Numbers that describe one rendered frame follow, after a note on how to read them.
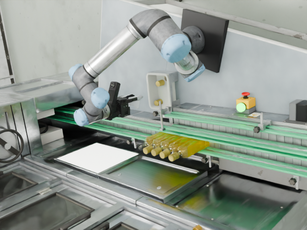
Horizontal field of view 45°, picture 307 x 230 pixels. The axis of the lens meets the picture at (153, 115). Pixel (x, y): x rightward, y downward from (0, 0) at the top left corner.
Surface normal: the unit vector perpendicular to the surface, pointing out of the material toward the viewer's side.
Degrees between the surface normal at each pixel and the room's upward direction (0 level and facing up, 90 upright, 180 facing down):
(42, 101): 90
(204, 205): 91
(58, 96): 90
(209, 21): 3
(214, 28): 3
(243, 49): 0
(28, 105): 90
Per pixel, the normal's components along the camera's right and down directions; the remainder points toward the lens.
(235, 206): -0.10, -0.96
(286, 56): -0.68, 0.26
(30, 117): 0.73, 0.12
